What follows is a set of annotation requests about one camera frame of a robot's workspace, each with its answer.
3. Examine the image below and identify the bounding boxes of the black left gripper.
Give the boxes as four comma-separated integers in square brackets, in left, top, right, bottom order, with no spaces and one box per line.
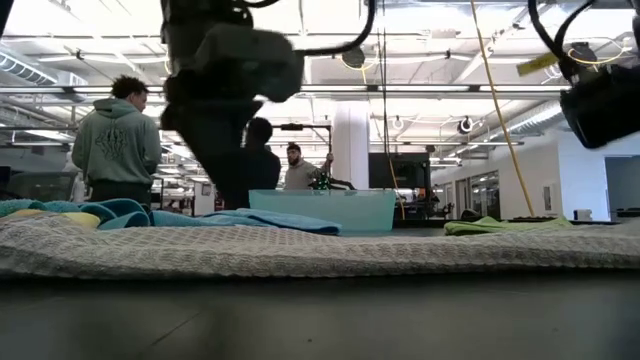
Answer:
[159,0,307,210]

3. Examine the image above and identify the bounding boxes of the light blue microfiber towel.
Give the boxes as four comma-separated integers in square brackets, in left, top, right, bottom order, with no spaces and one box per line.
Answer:
[148,207,343,237]

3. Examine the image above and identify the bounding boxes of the teal plastic bin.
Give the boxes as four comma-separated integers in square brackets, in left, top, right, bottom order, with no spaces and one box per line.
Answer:
[248,188,397,237]

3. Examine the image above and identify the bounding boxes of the grey waffle-weave towel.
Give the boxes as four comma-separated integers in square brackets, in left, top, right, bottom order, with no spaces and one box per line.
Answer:
[0,212,640,280]

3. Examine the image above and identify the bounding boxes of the yellow microfiber towel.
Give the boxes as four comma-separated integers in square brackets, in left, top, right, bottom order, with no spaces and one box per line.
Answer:
[7,208,102,231]

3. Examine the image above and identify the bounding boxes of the green microfiber towel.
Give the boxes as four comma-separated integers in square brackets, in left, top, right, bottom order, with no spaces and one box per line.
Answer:
[443,215,575,237]

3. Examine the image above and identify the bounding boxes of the person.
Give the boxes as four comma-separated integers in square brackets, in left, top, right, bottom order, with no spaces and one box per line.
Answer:
[234,116,283,210]
[70,74,163,205]
[282,142,336,191]

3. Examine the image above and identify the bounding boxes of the white square pillar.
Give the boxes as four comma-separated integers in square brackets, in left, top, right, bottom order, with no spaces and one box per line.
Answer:
[331,101,371,191]

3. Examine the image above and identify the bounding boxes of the white robot figure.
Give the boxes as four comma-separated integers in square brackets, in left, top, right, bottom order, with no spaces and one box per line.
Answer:
[62,152,87,204]

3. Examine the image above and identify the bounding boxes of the round black ceiling fixture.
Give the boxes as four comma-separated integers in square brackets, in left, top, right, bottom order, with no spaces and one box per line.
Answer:
[341,44,367,69]

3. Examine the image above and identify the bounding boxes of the black monitor screen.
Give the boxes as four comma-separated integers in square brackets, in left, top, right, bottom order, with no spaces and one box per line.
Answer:
[368,152,432,191]

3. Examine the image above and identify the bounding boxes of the yellow cable tag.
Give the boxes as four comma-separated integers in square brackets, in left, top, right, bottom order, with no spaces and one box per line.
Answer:
[516,51,560,77]

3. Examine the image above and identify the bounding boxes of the black metal rig frame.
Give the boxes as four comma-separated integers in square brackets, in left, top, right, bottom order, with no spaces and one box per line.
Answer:
[272,122,333,161]

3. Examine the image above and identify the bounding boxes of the yellow cable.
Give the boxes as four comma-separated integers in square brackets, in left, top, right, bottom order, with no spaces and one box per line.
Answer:
[468,0,536,219]

